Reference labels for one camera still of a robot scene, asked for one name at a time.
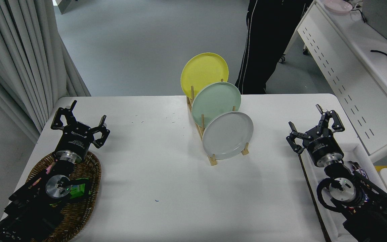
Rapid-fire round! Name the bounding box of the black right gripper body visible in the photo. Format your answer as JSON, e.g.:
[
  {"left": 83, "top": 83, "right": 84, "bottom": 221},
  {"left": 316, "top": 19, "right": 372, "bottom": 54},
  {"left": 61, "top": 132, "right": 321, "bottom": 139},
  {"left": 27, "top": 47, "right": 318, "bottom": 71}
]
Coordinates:
[{"left": 306, "top": 126, "right": 343, "bottom": 162}]

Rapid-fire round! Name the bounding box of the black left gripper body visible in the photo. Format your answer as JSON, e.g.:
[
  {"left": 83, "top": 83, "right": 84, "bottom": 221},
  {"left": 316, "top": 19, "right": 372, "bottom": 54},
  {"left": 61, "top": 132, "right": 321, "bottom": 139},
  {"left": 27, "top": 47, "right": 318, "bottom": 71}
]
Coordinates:
[{"left": 56, "top": 122, "right": 95, "bottom": 156}]

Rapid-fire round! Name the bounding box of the grey plate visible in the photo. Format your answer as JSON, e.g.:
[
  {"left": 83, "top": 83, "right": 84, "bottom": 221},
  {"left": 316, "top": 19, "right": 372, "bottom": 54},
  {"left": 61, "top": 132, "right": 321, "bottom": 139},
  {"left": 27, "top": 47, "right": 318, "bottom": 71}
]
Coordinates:
[{"left": 202, "top": 111, "right": 254, "bottom": 160}]

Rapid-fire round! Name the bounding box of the wooden plate rack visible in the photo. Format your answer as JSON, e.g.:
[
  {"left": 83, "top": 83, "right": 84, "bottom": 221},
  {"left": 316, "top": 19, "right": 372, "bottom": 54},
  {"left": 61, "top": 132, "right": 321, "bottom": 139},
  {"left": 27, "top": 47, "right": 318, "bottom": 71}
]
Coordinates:
[{"left": 186, "top": 78, "right": 250, "bottom": 166}]

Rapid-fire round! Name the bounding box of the mint green plate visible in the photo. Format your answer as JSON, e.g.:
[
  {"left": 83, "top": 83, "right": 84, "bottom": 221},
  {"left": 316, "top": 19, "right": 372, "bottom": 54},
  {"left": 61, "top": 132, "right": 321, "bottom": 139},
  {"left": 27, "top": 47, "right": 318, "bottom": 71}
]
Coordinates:
[{"left": 191, "top": 82, "right": 242, "bottom": 129}]

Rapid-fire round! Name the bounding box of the pink plate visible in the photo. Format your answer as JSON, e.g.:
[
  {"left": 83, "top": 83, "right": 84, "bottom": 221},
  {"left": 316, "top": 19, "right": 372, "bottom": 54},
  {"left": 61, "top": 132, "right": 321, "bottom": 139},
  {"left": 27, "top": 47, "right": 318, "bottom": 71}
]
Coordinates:
[{"left": 324, "top": 0, "right": 353, "bottom": 14}]

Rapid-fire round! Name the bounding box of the yellow plate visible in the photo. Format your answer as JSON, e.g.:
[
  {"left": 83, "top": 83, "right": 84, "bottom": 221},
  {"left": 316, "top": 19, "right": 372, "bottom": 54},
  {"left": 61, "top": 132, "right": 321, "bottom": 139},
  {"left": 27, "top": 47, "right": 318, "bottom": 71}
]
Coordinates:
[{"left": 180, "top": 52, "right": 229, "bottom": 99}]

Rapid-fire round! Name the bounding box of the white tray with dark edge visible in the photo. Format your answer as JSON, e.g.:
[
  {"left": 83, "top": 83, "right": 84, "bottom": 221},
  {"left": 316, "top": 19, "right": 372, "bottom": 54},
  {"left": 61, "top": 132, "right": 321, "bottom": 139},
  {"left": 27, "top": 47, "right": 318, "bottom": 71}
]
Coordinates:
[{"left": 298, "top": 143, "right": 387, "bottom": 242}]

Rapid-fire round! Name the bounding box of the dark red snack bar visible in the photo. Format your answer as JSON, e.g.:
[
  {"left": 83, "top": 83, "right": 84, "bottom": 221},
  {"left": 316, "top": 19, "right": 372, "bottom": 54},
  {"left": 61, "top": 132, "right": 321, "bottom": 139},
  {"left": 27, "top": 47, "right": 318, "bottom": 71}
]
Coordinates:
[{"left": 351, "top": 162, "right": 369, "bottom": 178}]

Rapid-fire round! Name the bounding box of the green snack packet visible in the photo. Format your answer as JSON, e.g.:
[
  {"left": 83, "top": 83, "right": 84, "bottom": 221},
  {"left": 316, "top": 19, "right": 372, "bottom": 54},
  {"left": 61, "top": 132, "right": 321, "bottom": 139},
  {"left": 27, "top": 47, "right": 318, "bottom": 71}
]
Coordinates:
[{"left": 69, "top": 178, "right": 90, "bottom": 199}]

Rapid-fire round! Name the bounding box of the white perforated desk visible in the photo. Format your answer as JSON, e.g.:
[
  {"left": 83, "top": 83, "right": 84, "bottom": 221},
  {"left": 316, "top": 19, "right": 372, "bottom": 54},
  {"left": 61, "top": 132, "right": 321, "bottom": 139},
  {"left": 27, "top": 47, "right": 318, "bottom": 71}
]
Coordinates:
[{"left": 278, "top": 0, "right": 387, "bottom": 163}]

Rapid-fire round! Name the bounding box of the brown wicker basket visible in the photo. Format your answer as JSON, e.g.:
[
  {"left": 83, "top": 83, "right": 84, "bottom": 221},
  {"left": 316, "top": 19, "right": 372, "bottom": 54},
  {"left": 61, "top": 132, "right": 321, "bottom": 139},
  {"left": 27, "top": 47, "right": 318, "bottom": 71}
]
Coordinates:
[{"left": 26, "top": 151, "right": 102, "bottom": 242}]

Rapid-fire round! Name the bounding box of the grey curtain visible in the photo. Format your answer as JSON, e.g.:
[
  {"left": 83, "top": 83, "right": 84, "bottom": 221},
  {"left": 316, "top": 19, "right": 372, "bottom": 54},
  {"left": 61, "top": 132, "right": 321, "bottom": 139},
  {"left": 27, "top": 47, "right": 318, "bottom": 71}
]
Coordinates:
[{"left": 0, "top": 0, "right": 91, "bottom": 143}]

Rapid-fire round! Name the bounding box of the person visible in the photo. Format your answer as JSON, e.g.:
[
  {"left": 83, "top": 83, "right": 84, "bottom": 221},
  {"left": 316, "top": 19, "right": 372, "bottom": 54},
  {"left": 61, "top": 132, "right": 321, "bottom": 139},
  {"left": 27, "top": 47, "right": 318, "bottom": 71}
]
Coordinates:
[{"left": 234, "top": 0, "right": 315, "bottom": 95}]

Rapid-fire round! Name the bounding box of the grey laptop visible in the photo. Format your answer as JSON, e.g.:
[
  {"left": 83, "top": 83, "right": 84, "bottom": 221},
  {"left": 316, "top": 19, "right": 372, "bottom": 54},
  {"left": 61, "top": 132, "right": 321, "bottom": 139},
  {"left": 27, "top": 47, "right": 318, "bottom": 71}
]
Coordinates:
[{"left": 361, "top": 0, "right": 387, "bottom": 46}]

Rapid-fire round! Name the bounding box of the thick black cable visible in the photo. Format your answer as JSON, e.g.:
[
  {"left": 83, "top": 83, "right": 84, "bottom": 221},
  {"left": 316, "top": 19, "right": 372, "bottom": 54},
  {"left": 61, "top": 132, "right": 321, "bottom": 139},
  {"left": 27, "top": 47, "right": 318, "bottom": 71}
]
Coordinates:
[{"left": 370, "top": 49, "right": 387, "bottom": 62}]

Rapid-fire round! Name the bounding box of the thin black cable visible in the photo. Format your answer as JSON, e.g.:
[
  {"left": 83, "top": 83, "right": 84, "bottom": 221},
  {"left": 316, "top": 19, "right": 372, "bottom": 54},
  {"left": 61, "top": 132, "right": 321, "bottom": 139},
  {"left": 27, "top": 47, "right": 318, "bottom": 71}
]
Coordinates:
[{"left": 348, "top": 6, "right": 368, "bottom": 24}]

